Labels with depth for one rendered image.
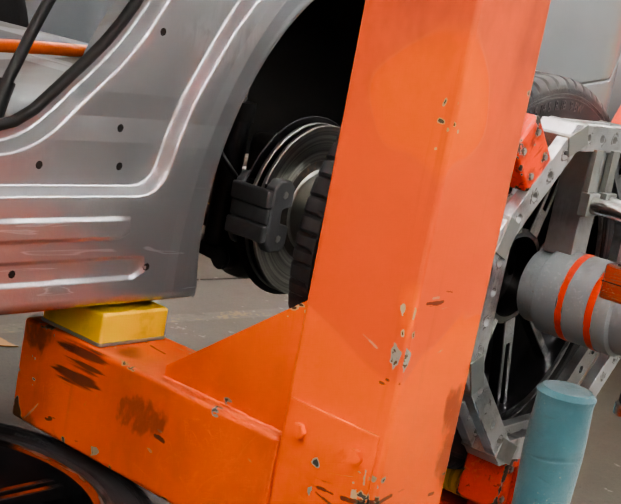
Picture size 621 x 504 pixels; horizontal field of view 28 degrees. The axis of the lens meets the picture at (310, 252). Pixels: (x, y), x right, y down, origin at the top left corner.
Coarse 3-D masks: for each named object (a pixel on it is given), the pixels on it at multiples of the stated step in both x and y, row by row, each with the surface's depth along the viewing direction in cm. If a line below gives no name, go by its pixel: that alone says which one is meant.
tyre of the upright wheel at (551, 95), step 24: (552, 96) 193; (576, 96) 199; (336, 144) 190; (312, 192) 190; (312, 216) 189; (312, 240) 188; (312, 264) 188; (528, 408) 216; (456, 432) 199; (456, 456) 201
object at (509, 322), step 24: (552, 192) 206; (528, 240) 206; (600, 240) 220; (504, 288) 211; (504, 312) 207; (504, 336) 207; (528, 336) 217; (552, 336) 223; (504, 360) 210; (528, 360) 222; (552, 360) 220; (504, 384) 212; (528, 384) 217; (504, 408) 212
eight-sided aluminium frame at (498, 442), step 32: (544, 128) 185; (576, 128) 184; (608, 128) 192; (512, 192) 183; (544, 192) 181; (512, 224) 176; (608, 256) 218; (480, 320) 177; (480, 352) 180; (576, 352) 219; (480, 384) 182; (480, 416) 185; (480, 448) 194; (512, 448) 196
